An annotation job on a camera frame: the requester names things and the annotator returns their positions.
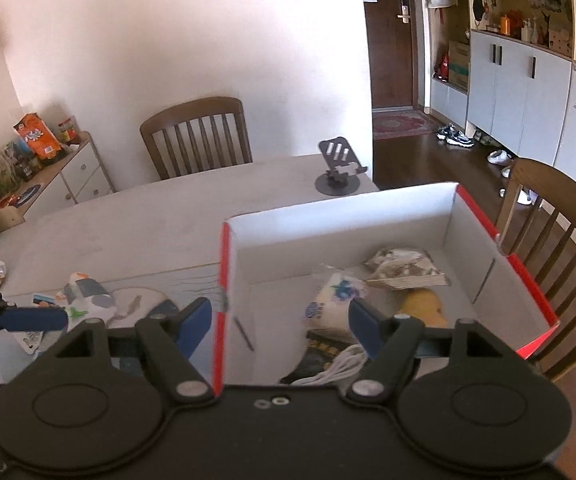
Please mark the light wooden box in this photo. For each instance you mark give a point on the light wooden box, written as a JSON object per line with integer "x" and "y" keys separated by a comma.
{"x": 5, "y": 217}

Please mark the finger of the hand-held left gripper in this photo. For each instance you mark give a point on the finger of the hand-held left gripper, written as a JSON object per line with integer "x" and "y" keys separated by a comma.
{"x": 32, "y": 318}

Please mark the red cloth bag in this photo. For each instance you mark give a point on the red cloth bag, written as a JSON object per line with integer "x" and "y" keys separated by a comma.
{"x": 443, "y": 67}

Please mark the white slipper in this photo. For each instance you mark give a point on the white slipper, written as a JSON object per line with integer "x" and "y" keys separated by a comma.
{"x": 499, "y": 158}

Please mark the small white packet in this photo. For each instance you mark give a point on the small white packet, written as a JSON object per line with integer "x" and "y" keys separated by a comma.
{"x": 30, "y": 341}

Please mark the orange bottle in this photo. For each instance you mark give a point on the orange bottle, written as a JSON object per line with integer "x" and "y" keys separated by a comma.
{"x": 505, "y": 25}

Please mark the black snack packet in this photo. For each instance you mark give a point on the black snack packet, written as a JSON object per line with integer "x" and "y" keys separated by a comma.
{"x": 318, "y": 352}

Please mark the white blueberry print tissue packet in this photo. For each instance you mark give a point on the white blueberry print tissue packet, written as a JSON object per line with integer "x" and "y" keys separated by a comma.
{"x": 333, "y": 305}

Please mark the white cardboard box red edges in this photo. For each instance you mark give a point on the white cardboard box red edges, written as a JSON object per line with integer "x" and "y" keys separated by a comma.
{"x": 273, "y": 305}

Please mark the white grey orange packet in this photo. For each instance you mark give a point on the white grey orange packet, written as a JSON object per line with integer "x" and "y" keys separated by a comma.
{"x": 90, "y": 295}

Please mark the brown wooden chair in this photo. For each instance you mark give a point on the brown wooden chair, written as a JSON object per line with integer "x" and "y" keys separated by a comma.
{"x": 558, "y": 185}
{"x": 192, "y": 110}

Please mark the small colourful card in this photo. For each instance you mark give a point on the small colourful card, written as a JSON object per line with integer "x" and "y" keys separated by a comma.
{"x": 43, "y": 301}

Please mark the small food jar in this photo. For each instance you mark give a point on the small food jar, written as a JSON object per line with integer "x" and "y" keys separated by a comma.
{"x": 67, "y": 131}

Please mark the brown cardboard carton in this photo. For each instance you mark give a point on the brown cardboard carton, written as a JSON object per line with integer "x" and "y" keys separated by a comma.
{"x": 459, "y": 65}

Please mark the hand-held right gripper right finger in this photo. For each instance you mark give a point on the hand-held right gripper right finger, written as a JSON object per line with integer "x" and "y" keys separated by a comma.
{"x": 365, "y": 327}

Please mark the orange snack bag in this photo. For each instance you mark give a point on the orange snack bag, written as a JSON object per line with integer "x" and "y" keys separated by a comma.
{"x": 37, "y": 137}

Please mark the grey white floor cabinet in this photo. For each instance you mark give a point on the grey white floor cabinet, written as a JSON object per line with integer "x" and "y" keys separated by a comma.
{"x": 513, "y": 100}

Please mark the dark sneaker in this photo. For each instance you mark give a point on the dark sneaker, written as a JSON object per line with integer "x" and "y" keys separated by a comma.
{"x": 445, "y": 132}
{"x": 460, "y": 140}

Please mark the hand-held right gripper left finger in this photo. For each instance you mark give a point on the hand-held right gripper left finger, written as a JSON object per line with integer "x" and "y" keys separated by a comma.
{"x": 195, "y": 330}

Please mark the group of sideboard packages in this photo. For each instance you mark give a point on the group of sideboard packages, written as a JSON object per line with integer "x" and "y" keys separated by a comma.
{"x": 10, "y": 165}

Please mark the white sideboard with drawers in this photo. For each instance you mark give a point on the white sideboard with drawers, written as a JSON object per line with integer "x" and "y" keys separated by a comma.
{"x": 82, "y": 170}

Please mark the beige patterned packet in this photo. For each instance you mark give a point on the beige patterned packet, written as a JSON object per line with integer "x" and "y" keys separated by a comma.
{"x": 403, "y": 265}

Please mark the red patterned rug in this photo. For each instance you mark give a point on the red patterned rug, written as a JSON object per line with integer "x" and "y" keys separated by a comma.
{"x": 403, "y": 124}

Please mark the brown wooden door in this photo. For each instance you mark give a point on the brown wooden door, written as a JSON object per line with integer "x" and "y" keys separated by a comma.
{"x": 393, "y": 60}

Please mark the dark grey phone stand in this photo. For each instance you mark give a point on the dark grey phone stand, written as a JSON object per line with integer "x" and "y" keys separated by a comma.
{"x": 335, "y": 185}

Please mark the white desktop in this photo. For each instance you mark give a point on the white desktop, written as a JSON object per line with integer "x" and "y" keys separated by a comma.
{"x": 142, "y": 230}

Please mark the yellow duck toy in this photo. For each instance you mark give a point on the yellow duck toy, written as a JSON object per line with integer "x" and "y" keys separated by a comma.
{"x": 423, "y": 305}

